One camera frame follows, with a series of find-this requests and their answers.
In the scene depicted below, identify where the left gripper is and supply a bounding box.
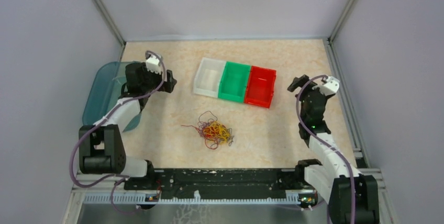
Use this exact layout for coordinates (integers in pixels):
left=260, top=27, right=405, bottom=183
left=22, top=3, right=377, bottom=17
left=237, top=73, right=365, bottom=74
left=141, top=62, right=177, bottom=93

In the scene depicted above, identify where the coloured wire bundle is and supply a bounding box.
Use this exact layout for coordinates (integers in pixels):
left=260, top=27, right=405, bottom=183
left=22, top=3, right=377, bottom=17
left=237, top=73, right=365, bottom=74
left=181, top=110, right=235, bottom=150

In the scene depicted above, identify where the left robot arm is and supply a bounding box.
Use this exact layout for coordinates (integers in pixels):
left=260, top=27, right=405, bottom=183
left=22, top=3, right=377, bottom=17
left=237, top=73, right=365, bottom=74
left=77, top=62, right=177, bottom=189

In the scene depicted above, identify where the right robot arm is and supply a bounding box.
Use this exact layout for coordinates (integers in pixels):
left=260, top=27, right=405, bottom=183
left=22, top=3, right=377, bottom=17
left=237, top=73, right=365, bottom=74
left=287, top=75, right=380, bottom=223

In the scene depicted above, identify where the red plastic bin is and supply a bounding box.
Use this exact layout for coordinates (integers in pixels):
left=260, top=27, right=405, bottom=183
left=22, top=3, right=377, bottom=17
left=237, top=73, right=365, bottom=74
left=244, top=65, right=276, bottom=108

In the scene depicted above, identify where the white plastic bin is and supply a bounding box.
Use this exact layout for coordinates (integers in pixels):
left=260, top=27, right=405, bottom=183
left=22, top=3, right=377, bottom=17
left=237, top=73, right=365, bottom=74
left=193, top=58, right=227, bottom=98

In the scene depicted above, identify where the teal translucent tray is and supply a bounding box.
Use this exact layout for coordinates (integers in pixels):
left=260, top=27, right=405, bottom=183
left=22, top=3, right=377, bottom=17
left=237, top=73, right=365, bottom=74
left=79, top=62, right=130, bottom=138

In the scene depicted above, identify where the green plastic bin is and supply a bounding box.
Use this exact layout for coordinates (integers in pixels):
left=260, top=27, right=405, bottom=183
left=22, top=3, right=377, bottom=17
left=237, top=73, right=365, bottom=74
left=218, top=61, right=251, bottom=103

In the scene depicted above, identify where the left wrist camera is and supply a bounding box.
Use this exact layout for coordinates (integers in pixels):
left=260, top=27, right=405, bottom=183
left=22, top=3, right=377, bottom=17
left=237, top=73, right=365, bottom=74
left=145, top=55, right=163, bottom=75

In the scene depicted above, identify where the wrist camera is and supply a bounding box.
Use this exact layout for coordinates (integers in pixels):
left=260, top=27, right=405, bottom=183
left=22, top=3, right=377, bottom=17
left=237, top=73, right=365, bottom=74
left=319, top=76, right=340, bottom=96
left=145, top=55, right=163, bottom=75

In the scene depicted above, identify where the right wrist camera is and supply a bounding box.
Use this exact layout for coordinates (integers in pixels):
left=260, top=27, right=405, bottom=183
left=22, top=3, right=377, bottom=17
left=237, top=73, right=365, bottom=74
left=319, top=76, right=340, bottom=96

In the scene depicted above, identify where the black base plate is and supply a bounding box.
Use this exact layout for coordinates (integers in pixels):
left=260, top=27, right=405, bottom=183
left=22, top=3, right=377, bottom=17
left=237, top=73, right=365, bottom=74
left=124, top=169, right=318, bottom=205

